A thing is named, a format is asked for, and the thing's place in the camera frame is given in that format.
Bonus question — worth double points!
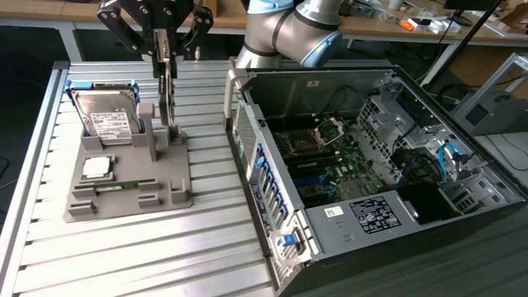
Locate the silver CPU chip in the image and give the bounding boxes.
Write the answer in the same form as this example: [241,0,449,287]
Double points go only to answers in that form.
[81,157,114,180]

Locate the aluminium profile frame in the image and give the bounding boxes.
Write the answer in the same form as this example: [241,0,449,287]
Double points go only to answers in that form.
[450,51,528,124]

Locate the metal disk bay cage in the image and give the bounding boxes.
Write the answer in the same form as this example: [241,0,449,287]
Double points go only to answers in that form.
[355,94,417,161]

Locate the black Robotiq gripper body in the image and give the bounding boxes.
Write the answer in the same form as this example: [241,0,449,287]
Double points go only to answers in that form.
[117,0,195,30]

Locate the black fan shroud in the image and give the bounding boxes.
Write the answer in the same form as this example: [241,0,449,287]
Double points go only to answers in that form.
[394,184,454,225]

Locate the black slanted pole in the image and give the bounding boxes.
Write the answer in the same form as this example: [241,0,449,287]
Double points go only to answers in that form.
[418,0,506,86]

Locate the grey computer tower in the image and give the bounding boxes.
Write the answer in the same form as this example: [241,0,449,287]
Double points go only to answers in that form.
[450,89,528,137]

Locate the long wooden desk grey legs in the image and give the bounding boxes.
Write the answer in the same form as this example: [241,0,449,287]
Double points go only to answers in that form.
[0,0,247,62]

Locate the CPU socket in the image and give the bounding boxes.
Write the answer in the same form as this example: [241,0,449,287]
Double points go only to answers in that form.
[282,131,326,157]

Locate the white flat device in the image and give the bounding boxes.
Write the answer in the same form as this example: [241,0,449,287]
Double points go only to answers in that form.
[426,19,462,35]

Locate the expansion card with bracket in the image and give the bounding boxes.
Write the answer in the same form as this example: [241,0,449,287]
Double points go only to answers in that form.
[151,28,177,127]

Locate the grey case stop bracket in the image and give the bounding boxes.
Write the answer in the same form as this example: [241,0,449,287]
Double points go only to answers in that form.
[221,68,251,120]

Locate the green RAM stick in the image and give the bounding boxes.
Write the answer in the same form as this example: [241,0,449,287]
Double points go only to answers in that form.
[75,181,157,191]

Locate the metal computer part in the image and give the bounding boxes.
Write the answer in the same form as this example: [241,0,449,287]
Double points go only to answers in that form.
[349,0,377,18]

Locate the grey flat wire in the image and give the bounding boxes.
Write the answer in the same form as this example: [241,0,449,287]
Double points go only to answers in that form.
[437,173,481,190]

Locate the hard disk drive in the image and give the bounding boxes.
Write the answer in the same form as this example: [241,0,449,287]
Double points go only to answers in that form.
[63,79,143,146]

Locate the blue expansion slot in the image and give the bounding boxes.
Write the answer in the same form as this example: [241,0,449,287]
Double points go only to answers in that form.
[295,173,330,190]

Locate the black monitor with stand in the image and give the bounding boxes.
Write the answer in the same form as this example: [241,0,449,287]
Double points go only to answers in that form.
[442,0,495,27]

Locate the metal socket cover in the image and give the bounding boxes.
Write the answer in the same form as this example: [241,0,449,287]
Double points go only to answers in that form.
[313,116,346,146]

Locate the grey parts rack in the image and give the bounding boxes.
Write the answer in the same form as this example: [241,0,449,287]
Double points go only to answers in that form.
[61,101,194,223]

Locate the green motherboard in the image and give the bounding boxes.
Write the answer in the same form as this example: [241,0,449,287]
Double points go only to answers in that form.
[269,116,390,200]

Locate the grey power supply unit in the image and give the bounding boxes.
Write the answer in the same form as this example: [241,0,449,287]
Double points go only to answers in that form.
[303,193,417,257]

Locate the brown cardboard box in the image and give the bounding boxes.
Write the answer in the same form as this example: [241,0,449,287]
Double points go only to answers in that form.
[497,1,528,35]

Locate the blue SATA wire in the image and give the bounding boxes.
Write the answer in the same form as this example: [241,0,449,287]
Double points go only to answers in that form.
[435,140,462,183]

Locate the black looped case cable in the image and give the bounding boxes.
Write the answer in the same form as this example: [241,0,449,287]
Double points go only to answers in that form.
[329,86,366,117]

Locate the cluttered wooden desk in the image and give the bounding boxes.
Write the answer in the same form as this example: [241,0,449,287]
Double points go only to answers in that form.
[341,0,528,87]

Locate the black open PC case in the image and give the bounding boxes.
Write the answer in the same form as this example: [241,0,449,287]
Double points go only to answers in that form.
[223,60,526,297]

